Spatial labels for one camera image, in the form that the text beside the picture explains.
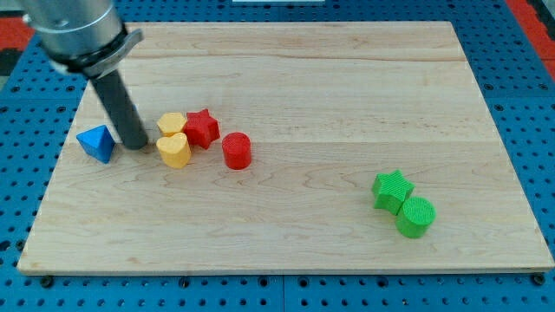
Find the green star block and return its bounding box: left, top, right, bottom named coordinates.
left=371, top=170, right=415, bottom=216

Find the yellow heart block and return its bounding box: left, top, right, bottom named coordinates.
left=156, top=133, right=192, bottom=169

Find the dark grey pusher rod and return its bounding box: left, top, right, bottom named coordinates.
left=90, top=69, right=148, bottom=150

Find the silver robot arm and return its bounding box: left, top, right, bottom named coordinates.
left=18, top=0, right=144, bottom=79

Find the red star block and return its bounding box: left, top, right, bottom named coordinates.
left=183, top=108, right=220, bottom=149

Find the green cylinder block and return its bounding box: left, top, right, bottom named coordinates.
left=395, top=197, right=436, bottom=238

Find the blue triangular block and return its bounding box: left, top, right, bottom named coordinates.
left=76, top=125, right=115, bottom=164

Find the red cylinder block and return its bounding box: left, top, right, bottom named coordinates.
left=222, top=132, right=251, bottom=170

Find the wooden board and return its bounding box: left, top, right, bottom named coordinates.
left=17, top=22, right=554, bottom=276

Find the yellow hexagon block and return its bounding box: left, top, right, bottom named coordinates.
left=156, top=112, right=187, bottom=137

